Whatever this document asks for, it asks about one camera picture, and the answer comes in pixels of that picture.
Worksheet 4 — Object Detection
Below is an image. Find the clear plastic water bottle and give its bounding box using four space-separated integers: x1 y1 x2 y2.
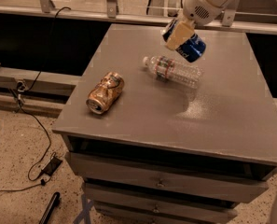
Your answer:
143 56 202 89

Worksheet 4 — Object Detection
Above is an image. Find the grey drawer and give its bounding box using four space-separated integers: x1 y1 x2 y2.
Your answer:
83 182 239 224
93 201 204 224
65 152 268 203

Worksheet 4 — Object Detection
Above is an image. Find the grey drawer cabinet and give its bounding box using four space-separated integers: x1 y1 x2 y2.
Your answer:
51 23 277 224

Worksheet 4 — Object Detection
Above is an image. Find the crushed gold soda can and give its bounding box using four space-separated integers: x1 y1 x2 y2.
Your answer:
86 72 125 115

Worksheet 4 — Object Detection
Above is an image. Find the black power adapter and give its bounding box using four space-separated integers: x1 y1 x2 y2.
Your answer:
41 156 62 176

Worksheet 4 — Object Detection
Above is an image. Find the metal rail bracket right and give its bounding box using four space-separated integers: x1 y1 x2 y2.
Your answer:
221 0 240 27

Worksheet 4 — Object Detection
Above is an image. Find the blue pepsi can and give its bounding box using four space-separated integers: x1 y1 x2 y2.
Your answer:
162 24 206 63

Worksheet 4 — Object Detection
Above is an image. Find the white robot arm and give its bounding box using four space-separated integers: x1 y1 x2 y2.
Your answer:
167 0 277 58

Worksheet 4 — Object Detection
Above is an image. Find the grey upper drawer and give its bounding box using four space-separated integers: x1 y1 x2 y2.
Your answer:
65 152 268 203

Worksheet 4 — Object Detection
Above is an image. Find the black cable on floor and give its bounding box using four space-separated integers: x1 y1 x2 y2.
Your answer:
0 7 73 196

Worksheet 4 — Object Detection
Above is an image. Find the grey middle drawer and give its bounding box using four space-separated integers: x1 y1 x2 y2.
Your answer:
83 182 239 224

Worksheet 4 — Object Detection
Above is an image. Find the grey lower drawer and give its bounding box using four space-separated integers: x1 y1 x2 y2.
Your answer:
93 201 204 224

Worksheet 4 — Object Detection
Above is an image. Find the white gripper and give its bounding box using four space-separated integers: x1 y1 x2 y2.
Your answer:
164 0 226 50

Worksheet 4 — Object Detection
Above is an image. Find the black bar on floor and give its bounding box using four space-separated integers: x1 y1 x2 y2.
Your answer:
39 192 61 224

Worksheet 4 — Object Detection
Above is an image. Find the metal rail bracket middle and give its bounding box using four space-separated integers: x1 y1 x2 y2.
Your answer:
106 0 118 19

